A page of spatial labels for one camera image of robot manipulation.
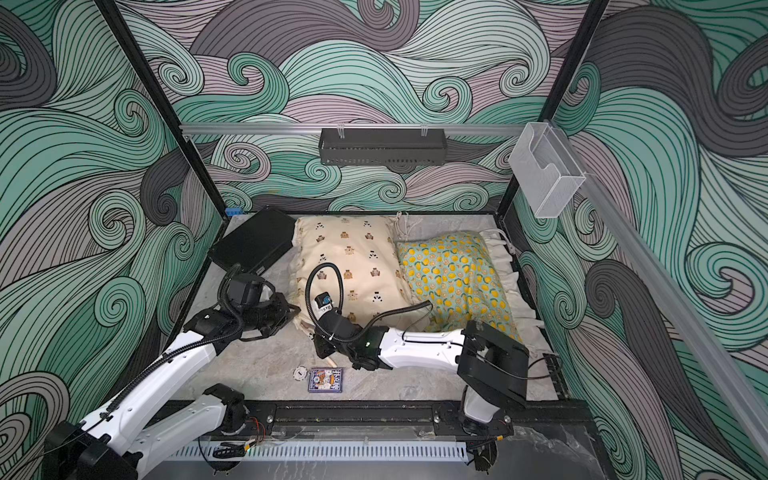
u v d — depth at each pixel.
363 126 0.94
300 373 0.81
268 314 0.68
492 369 0.41
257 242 1.11
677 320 0.50
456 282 0.90
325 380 0.78
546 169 0.78
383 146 0.95
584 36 0.75
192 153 1.01
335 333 0.57
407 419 0.74
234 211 1.22
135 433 0.42
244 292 0.60
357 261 0.91
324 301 0.70
